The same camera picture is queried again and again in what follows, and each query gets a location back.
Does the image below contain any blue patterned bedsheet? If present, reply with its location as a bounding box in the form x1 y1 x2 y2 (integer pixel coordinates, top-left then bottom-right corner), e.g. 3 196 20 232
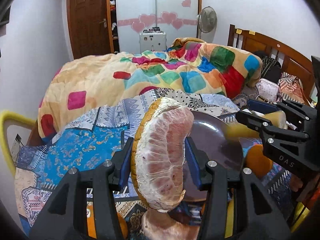
15 88 293 239

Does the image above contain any wall power socket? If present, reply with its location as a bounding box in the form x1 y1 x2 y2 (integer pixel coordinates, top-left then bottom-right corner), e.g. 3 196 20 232
10 134 23 162

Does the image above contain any brown wooden door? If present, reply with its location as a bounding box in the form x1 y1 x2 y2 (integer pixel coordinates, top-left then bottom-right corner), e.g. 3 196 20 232
67 0 112 59

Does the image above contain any yellow foam tube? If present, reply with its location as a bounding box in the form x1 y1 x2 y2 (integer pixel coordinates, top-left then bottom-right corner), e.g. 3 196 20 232
1 110 36 178

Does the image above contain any dark purple plate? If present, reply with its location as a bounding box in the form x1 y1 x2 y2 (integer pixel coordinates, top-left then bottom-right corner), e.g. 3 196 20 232
183 111 244 202

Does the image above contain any large peeled pomelo segment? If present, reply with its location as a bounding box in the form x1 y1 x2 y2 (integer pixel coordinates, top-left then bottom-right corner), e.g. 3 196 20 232
131 97 194 213

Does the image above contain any white box appliance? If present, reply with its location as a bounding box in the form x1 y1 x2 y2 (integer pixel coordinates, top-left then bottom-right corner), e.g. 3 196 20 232
139 27 167 53

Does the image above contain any colourful patchwork quilt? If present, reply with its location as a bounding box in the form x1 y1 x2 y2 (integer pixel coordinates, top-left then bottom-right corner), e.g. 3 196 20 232
37 37 263 139

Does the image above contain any wardrobe with heart stickers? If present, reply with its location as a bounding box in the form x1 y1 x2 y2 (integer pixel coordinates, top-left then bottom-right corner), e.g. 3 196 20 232
115 0 202 54

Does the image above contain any wooden headboard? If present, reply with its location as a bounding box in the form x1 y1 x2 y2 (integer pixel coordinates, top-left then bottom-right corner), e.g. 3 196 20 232
227 24 314 101

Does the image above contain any small peeled pomelo segment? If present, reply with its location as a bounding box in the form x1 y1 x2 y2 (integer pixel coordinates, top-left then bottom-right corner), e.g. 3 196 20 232
142 209 200 239

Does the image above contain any sugarcane piece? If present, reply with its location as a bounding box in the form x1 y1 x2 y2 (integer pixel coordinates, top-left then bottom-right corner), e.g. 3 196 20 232
223 111 287 140
225 198 234 238

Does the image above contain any standing electric fan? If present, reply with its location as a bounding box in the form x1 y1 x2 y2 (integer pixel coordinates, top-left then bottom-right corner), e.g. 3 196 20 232
197 6 217 39

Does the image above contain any black bag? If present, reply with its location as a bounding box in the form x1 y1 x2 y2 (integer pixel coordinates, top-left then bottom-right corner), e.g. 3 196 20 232
253 51 281 84

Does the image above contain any large orange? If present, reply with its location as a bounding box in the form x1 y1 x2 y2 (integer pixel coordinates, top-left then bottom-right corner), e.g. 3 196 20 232
86 201 129 239

